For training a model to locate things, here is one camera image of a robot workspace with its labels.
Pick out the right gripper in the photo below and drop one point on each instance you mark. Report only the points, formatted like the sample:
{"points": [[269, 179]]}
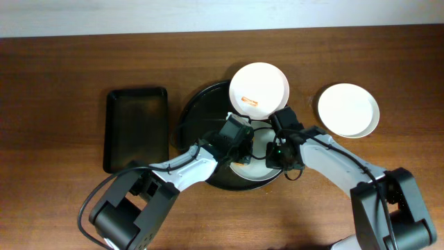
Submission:
{"points": [[275, 161]]}

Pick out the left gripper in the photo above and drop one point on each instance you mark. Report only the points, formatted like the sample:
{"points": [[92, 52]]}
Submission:
{"points": [[243, 153]]}

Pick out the orange green sponge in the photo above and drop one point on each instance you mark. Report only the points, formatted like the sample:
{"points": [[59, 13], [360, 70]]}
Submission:
{"points": [[241, 162]]}

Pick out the pale green plate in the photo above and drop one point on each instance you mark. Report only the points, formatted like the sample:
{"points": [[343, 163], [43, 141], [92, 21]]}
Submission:
{"points": [[256, 170]]}

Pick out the pink white plate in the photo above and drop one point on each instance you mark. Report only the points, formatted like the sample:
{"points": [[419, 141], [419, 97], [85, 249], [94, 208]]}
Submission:
{"points": [[258, 89]]}

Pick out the cream white plate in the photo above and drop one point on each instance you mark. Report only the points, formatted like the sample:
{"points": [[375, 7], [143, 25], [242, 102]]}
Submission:
{"points": [[348, 110]]}

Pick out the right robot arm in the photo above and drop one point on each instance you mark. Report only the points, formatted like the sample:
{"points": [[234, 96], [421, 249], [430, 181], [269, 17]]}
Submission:
{"points": [[388, 209]]}

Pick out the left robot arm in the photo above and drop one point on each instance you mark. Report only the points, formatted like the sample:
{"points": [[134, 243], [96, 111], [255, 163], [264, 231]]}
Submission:
{"points": [[139, 198]]}

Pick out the black round tray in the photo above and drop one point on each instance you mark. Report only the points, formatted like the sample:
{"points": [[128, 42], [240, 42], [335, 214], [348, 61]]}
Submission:
{"points": [[205, 112]]}

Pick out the black rectangular tray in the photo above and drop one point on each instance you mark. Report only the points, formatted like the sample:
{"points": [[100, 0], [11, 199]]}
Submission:
{"points": [[136, 127]]}

